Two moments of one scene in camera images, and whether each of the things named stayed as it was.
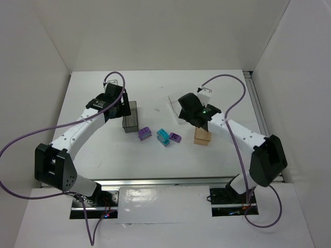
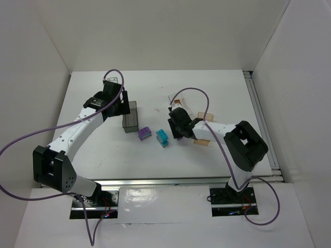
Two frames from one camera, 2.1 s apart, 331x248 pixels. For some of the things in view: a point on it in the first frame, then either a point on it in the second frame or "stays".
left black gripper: x=125 y=105 stays
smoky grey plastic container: x=130 y=122 stays
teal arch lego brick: x=163 y=137 stays
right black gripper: x=186 y=112 -> x=175 y=129
